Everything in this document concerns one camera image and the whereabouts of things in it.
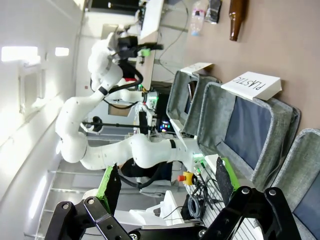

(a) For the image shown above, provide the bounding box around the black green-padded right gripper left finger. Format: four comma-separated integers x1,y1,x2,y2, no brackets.
44,162,133,240

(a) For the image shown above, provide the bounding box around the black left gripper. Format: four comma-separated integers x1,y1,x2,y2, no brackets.
117,35,165,60

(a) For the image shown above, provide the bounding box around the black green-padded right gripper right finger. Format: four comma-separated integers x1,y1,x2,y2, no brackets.
206,156,314,240

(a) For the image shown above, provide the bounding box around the grey basket with plastic label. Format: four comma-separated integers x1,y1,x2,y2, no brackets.
196,81,302,191

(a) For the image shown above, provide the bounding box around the grey fabric basket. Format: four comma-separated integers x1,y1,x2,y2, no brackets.
270,128,320,240
165,69,222,137

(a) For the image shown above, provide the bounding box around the white desk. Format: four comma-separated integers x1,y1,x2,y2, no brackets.
138,0,166,91

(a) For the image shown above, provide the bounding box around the person in dark top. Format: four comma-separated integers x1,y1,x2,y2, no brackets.
119,158,174,186

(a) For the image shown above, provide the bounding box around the yellow red emergency stop button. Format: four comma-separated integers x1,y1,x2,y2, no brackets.
177,170,195,187

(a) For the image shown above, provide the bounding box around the white label card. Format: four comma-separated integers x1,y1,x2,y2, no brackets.
179,62,215,76

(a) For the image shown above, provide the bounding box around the clear plastic bottle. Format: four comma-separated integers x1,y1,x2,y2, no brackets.
190,0,209,37

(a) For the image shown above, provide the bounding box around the computer with coloured lights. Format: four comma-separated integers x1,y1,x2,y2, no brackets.
155,93,174,134

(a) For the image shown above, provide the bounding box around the ceiling light panel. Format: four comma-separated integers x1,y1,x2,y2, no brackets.
0,46,39,63
54,47,70,57

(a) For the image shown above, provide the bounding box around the brown glass bottle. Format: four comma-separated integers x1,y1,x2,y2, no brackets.
228,0,249,42

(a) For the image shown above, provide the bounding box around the white card reading plastic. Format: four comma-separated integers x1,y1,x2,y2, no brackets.
220,71,283,101

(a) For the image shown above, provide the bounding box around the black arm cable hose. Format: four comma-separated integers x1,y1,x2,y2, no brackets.
101,49,145,96

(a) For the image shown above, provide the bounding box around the black cable bundle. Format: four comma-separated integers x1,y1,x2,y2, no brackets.
186,174,219,222

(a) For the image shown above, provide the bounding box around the grey hanging cable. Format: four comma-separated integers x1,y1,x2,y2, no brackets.
158,0,190,76

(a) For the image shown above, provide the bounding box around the black camera stand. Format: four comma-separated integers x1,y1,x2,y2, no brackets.
79,115,156,134

